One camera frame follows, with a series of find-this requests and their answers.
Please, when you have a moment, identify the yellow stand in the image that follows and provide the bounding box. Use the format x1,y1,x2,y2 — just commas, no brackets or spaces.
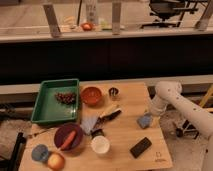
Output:
199,84,213,107

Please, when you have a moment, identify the green plastic tray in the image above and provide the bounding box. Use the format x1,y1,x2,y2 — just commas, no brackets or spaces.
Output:
31,79,79,125

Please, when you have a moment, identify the black office chair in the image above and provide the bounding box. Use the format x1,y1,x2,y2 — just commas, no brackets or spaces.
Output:
141,0,198,29

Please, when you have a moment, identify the purple plate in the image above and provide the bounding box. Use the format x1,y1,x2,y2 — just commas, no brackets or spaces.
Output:
54,123,83,151

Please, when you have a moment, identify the small metal cup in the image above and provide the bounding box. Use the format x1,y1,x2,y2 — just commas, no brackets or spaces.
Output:
108,87,119,99

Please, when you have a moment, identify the white cup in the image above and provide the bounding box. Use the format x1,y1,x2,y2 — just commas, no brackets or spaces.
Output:
91,136,110,154

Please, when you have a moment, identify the orange carrot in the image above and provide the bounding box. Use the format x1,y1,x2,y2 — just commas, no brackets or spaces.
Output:
60,131,76,150

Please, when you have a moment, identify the blue sponge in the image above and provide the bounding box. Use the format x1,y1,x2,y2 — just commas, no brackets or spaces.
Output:
137,115,152,129

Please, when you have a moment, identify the orange bowl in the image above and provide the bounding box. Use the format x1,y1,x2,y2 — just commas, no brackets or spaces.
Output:
80,87,102,106

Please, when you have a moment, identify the orange apple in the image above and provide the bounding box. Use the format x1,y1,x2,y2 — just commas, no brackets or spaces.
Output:
47,153,65,170

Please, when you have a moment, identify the red round object on shelf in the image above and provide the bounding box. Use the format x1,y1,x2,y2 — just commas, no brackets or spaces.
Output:
81,22,93,31

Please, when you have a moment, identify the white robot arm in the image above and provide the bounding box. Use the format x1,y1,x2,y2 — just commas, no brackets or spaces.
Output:
148,81,213,171

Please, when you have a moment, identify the blue round lid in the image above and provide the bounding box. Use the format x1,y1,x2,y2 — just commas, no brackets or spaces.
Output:
31,144,49,162

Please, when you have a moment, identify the wooden table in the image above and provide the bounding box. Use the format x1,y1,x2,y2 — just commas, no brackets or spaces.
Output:
18,82,172,171

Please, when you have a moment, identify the bunch of dark grapes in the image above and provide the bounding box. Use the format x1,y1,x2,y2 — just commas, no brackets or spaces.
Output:
55,93,76,105

